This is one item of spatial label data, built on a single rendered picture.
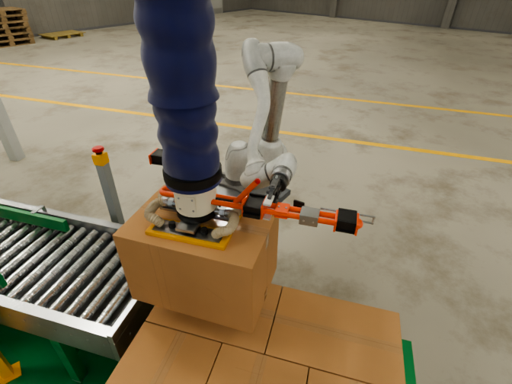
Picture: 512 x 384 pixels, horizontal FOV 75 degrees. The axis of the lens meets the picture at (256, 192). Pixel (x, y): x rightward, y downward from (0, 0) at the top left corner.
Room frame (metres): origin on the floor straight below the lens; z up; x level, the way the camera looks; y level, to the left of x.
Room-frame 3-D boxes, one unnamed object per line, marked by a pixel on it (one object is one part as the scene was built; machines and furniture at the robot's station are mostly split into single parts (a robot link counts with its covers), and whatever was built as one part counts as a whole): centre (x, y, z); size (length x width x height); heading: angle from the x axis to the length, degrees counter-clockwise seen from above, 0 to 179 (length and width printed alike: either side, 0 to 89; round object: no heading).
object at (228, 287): (1.11, 0.23, 0.87); 0.60 x 0.40 x 0.40; 73
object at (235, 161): (1.77, 0.10, 1.00); 0.18 x 0.16 x 0.22; 116
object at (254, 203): (1.04, 0.00, 1.20); 0.10 x 0.08 x 0.06; 165
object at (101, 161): (1.81, 0.97, 0.50); 0.07 x 0.07 x 1.00; 75
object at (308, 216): (0.99, -0.20, 1.19); 0.07 x 0.07 x 0.04; 75
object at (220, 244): (1.01, 0.27, 1.09); 0.34 x 0.10 x 0.05; 75
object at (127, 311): (1.18, 0.55, 0.58); 0.70 x 0.03 x 0.06; 165
